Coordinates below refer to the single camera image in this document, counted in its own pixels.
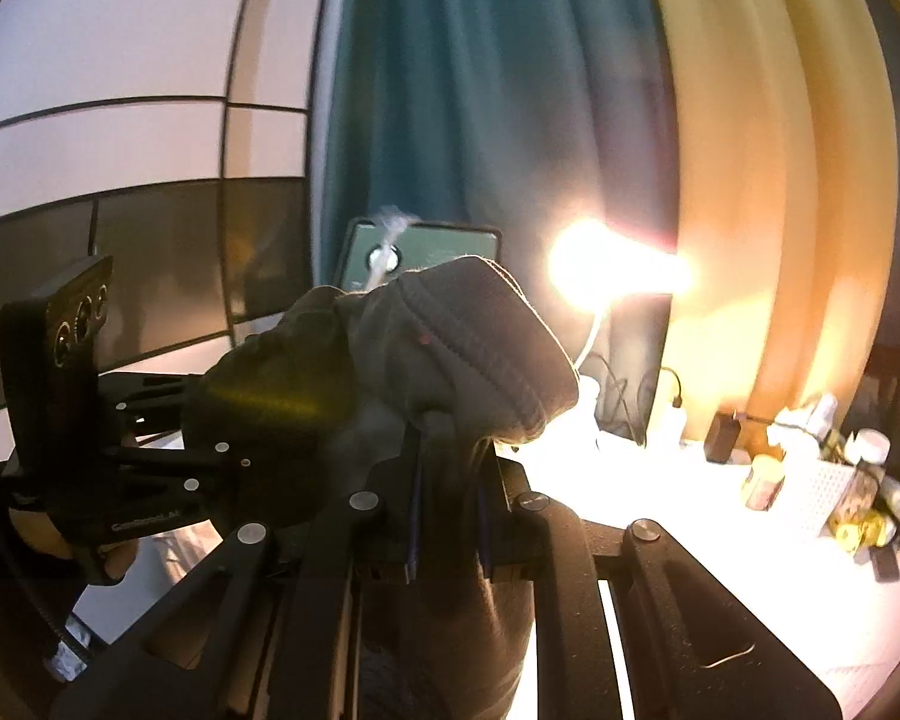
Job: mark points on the teal curtain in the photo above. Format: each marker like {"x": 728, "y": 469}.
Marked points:
{"x": 495, "y": 90}

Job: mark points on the clear jar with white lid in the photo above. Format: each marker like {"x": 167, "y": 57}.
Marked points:
{"x": 868, "y": 476}

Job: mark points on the white plastic basket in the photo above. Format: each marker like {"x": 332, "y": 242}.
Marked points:
{"x": 825, "y": 496}

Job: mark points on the black tablet on stand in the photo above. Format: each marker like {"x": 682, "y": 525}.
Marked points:
{"x": 442, "y": 247}

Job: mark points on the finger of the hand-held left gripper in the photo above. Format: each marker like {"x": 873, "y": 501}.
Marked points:
{"x": 150, "y": 390}
{"x": 172, "y": 465}

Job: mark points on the grey capped bottle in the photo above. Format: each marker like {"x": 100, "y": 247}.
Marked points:
{"x": 823, "y": 414}

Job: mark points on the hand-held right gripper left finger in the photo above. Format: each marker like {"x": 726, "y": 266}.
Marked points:
{"x": 414, "y": 532}

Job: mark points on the black power adapter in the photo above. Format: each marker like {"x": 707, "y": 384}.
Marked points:
{"x": 722, "y": 436}

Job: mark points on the white desk lamp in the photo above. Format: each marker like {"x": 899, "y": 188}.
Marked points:
{"x": 607, "y": 262}

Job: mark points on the brown printed t-shirt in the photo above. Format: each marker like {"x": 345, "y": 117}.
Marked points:
{"x": 457, "y": 352}

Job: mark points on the black phone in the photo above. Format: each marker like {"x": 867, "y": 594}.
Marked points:
{"x": 886, "y": 562}

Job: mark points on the yellow snack packet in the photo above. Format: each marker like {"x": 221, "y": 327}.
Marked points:
{"x": 862, "y": 532}

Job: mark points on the white textured tablecloth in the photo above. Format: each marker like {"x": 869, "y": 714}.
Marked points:
{"x": 720, "y": 577}

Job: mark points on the person's left hand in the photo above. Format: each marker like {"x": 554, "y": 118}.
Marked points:
{"x": 37, "y": 532}

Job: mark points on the yellow curtain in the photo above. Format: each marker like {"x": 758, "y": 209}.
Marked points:
{"x": 780, "y": 165}

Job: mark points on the red jar with tan lid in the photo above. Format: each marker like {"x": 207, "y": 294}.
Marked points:
{"x": 763, "y": 484}

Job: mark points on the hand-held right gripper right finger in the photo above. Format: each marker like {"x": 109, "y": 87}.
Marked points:
{"x": 484, "y": 540}

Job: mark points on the white charger plug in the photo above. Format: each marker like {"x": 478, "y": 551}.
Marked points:
{"x": 675, "y": 418}

